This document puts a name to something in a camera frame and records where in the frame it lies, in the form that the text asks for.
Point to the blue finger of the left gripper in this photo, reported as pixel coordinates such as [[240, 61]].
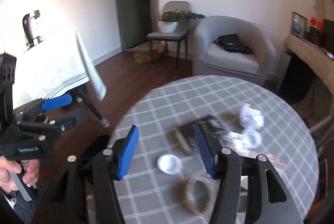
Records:
[[72, 118], [57, 102]]

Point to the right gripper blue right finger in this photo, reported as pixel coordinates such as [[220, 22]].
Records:
[[207, 151]]

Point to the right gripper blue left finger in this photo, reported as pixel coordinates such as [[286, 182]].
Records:
[[126, 151]]

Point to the black snack wrapper box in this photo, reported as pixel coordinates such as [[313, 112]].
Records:
[[209, 125]]

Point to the clear round plastic lid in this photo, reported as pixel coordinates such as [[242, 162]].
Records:
[[169, 164]]

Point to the twine coil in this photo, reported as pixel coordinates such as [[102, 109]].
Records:
[[200, 195]]

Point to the clear plastic tape roll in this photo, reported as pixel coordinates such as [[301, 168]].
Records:
[[251, 138]]

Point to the white paper ball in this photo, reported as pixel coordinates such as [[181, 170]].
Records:
[[250, 118]]

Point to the person's left hand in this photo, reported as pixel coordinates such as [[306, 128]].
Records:
[[30, 177]]

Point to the black table leg with sock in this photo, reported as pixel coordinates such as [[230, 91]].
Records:
[[83, 95]]

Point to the black kettle on table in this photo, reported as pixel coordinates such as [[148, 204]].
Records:
[[32, 29]]

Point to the cardboard box on floor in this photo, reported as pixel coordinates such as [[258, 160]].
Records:
[[146, 56]]

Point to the grey armchair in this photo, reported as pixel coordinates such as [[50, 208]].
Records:
[[211, 59]]

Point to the black bag on armchair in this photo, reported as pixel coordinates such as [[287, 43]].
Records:
[[232, 43]]

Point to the potted green plant white pot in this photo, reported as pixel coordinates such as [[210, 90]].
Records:
[[169, 20]]

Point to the grey dining chair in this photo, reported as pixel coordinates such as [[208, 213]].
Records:
[[181, 34]]

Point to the beige cloth covered sideboard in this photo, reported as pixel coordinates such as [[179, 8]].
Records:
[[317, 60]]

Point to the framed picture with globe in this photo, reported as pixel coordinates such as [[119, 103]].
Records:
[[298, 25]]

